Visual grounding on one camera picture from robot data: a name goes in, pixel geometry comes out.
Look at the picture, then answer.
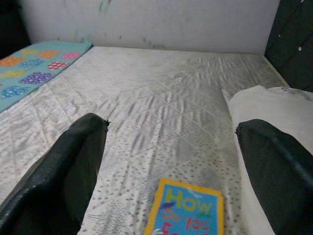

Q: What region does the grey patterned mattress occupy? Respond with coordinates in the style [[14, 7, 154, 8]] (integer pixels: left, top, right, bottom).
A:
[[0, 46, 289, 235]]

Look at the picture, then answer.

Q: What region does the blue yellow children's book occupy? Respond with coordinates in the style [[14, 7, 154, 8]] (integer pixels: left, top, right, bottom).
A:
[[143, 178, 225, 235]]

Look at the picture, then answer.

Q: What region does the large black bag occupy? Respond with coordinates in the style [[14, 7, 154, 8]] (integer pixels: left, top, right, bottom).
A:
[[0, 0, 31, 59]]

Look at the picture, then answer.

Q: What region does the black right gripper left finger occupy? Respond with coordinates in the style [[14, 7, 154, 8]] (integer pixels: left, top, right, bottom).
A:
[[0, 112, 111, 235]]

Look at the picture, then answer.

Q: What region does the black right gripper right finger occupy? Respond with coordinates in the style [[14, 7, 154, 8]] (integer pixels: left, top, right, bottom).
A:
[[235, 119, 313, 235]]

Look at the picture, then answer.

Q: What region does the teal blanket with colourful hearts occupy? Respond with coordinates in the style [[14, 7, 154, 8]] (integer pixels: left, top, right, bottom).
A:
[[0, 40, 93, 114]]

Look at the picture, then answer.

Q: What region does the black tufted headboard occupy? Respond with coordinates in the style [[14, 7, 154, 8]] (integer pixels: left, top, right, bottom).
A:
[[265, 0, 313, 93]]

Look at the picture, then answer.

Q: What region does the white pillow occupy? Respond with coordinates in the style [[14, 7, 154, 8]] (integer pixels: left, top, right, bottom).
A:
[[221, 85, 313, 235]]

